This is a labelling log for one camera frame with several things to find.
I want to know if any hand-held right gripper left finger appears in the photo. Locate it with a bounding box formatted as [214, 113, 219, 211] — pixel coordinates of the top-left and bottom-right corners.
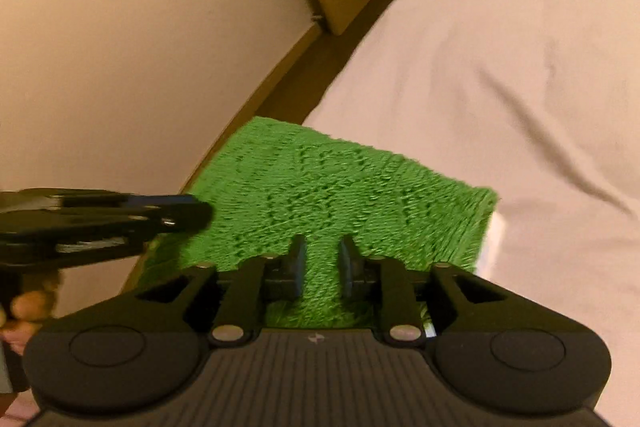
[95, 235, 307, 345]

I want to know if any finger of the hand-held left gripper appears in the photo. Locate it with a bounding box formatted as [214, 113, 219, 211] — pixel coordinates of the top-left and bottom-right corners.
[150, 202, 214, 233]
[122, 194, 201, 208]

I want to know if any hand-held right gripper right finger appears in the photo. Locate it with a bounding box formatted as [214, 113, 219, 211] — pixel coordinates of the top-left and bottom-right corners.
[340, 235, 551, 347]

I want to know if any green knit sweater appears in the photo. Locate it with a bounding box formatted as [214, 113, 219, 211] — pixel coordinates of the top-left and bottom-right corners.
[135, 116, 500, 330]

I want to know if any person's left hand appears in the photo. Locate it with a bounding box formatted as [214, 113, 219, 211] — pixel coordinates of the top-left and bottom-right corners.
[0, 272, 63, 353]

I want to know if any white duvet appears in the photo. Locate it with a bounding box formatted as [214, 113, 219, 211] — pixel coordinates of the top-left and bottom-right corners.
[300, 0, 640, 413]

